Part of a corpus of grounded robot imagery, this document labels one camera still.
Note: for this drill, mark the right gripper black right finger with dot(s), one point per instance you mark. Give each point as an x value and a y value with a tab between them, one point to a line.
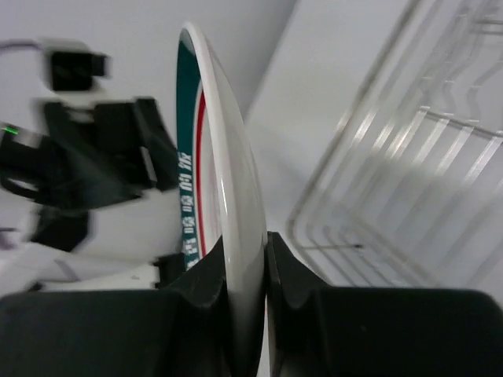
317	329

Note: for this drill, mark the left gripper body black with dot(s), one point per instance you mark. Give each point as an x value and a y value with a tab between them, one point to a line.
111	152

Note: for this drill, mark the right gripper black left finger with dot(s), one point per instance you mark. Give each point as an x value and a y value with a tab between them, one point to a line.
179	330

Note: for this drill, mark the green red rimmed plate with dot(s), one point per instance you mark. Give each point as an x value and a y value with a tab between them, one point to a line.
219	191

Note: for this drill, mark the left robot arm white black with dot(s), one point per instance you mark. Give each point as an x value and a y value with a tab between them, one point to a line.
62	245

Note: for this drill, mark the metal wire dish rack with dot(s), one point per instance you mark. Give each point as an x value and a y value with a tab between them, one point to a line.
408	192

